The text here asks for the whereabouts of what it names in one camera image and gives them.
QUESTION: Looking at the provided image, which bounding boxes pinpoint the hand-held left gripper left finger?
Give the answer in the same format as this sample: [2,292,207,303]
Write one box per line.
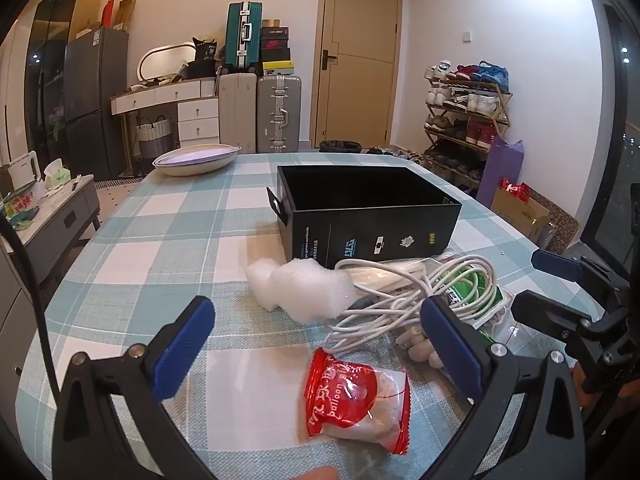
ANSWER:
[52,296,217,480]

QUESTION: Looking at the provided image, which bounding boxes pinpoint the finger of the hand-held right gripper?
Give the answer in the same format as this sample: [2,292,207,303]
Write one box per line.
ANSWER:
[531,249,632,302]
[511,290,617,357]

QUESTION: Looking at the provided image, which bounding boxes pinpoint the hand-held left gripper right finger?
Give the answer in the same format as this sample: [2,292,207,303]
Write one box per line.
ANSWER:
[420,295,586,480]

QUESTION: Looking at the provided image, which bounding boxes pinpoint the logo printed shoelace bag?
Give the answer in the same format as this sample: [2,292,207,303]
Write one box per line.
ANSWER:
[395,325,446,368]

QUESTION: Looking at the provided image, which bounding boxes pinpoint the small green medicine packet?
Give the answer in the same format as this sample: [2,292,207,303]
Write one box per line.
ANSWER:
[440,260,513,332]

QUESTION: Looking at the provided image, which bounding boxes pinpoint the white cable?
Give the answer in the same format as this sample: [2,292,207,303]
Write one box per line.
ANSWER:
[320,254,501,356]

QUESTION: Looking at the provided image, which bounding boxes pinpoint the red balloon packet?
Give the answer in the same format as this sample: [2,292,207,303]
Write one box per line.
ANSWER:
[300,347,412,456]

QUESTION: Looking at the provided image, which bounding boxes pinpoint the white foam piece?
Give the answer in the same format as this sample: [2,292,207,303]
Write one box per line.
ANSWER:
[245,258,357,322]

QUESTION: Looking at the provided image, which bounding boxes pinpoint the black cardboard box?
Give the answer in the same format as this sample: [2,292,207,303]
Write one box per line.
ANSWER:
[266,164,462,270]

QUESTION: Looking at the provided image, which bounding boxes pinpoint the person's left hand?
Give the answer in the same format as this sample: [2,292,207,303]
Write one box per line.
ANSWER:
[292,466,342,480]

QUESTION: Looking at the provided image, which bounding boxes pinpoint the brown patterned board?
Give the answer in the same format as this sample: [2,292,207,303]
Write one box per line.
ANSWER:
[542,200,581,256]

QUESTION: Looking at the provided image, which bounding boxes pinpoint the brown cardboard box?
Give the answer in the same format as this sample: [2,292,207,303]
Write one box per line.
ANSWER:
[491,186,551,248]

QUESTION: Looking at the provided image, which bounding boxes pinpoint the purple paper bag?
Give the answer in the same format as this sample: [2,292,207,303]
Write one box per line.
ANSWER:
[475,135,525,208]

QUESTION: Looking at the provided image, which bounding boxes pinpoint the wooden shoe rack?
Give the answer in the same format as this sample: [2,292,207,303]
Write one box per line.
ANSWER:
[424,60,513,191]

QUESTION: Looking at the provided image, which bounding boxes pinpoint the grey low cabinet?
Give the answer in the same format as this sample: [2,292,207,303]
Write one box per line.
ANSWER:
[0,175,101,281]

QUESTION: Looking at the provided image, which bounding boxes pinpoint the rows of sneakers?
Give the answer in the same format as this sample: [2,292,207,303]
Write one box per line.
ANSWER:
[424,60,511,183]

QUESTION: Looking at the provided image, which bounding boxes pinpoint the white oval bowl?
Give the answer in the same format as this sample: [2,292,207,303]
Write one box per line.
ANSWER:
[152,144,242,177]

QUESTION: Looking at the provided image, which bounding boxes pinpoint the scattered shoes and slippers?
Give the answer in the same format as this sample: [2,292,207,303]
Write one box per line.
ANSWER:
[365,145,426,162]

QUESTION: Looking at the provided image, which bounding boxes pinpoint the wicker basket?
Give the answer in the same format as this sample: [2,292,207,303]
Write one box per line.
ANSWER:
[135,116,173,161]

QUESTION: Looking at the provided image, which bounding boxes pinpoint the colourful snack bag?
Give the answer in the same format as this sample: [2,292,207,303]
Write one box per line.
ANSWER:
[2,187,43,231]

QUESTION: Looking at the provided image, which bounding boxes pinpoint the green tissue box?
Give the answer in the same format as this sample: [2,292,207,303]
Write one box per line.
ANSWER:
[44,159,71,186]

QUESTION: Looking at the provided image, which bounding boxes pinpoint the white dressing table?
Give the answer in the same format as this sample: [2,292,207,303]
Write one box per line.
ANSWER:
[110,79,221,161]

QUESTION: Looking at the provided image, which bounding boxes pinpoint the beige suitcase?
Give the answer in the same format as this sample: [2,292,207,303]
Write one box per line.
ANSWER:
[218,72,258,155]

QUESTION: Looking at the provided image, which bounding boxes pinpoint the white small appliance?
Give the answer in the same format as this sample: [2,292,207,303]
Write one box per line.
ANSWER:
[0,151,41,196]

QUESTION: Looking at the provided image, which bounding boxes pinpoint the silver suitcase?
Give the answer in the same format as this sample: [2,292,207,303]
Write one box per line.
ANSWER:
[256,75,303,153]

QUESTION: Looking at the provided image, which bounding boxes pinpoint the grey refrigerator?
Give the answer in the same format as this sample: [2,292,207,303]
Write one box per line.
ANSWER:
[64,27,130,181]

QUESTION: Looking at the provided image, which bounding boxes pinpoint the beige wooden door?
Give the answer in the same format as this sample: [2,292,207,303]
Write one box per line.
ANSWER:
[309,0,403,150]

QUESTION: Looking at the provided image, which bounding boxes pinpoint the black cat print bag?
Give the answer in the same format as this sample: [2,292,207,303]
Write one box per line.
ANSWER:
[187,36,221,80]

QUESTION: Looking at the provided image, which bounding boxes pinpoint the oval white mirror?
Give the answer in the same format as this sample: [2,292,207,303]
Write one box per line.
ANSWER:
[137,42,198,83]

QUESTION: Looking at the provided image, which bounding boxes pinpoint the teal suitcase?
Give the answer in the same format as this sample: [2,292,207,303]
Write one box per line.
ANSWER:
[225,2,263,72]

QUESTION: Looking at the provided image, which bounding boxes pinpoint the dark glass cabinet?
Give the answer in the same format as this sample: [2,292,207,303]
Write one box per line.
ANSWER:
[22,0,106,161]

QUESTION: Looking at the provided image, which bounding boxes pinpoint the black red logo shoe box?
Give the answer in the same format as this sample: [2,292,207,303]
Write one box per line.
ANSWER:
[261,27,291,52]

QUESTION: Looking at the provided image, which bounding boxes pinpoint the brown flat carton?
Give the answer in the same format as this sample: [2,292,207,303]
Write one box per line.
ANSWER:
[115,0,137,31]

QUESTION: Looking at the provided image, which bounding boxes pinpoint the dark glass door frame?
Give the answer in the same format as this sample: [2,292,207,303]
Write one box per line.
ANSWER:
[580,5,640,266]

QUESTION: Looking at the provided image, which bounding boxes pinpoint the black cable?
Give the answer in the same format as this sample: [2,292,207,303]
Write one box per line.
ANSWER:
[0,215,61,391]

